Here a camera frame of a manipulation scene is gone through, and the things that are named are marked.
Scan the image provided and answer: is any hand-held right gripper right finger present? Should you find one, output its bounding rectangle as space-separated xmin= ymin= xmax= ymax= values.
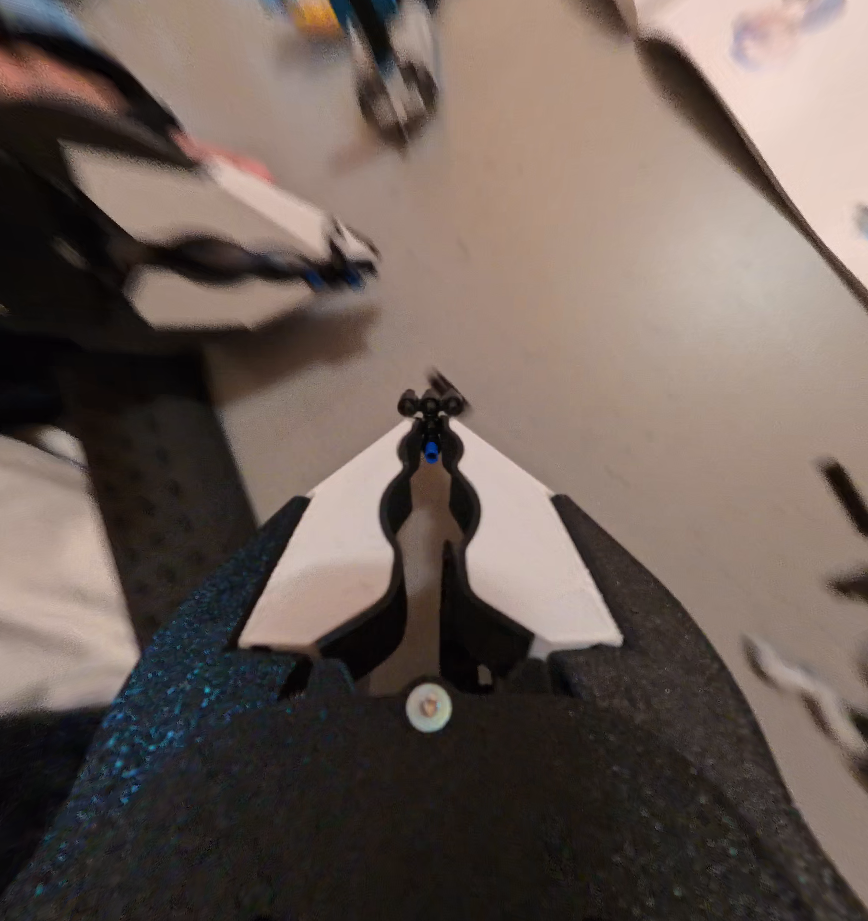
xmin=434 ymin=416 xmax=625 ymax=685

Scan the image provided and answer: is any small blue toy robot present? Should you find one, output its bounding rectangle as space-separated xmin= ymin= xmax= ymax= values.
xmin=261 ymin=0 xmax=442 ymax=145

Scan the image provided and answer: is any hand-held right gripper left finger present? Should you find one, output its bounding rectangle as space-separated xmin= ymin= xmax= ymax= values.
xmin=238 ymin=418 xmax=423 ymax=680

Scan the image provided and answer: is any black connector with blue pin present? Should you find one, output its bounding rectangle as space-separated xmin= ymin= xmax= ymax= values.
xmin=304 ymin=245 xmax=380 ymax=292
xmin=396 ymin=370 xmax=472 ymax=465

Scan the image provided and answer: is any dark denim jacket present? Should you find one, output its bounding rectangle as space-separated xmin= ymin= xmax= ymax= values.
xmin=0 ymin=708 xmax=111 ymax=864

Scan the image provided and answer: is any person's left hand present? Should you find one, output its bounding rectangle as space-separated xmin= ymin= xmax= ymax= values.
xmin=0 ymin=42 xmax=129 ymax=109

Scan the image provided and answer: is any grey desk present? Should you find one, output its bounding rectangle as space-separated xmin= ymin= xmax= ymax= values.
xmin=81 ymin=0 xmax=868 ymax=921

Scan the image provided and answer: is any person's white shirt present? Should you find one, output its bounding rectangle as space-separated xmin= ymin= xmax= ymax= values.
xmin=0 ymin=425 xmax=143 ymax=720

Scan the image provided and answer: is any black dimpled mat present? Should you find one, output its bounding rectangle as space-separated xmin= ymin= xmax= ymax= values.
xmin=67 ymin=353 xmax=258 ymax=641

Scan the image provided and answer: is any pile of small building parts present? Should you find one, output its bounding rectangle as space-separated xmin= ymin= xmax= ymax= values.
xmin=743 ymin=561 xmax=868 ymax=814

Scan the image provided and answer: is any black axle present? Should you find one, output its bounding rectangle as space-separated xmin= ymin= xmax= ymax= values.
xmin=819 ymin=457 xmax=868 ymax=539

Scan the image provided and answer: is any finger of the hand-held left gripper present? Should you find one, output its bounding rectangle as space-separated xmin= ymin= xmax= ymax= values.
xmin=124 ymin=265 xmax=327 ymax=333
xmin=63 ymin=144 xmax=380 ymax=267

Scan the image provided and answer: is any instruction booklet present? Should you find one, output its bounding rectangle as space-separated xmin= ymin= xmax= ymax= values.
xmin=621 ymin=0 xmax=868 ymax=318

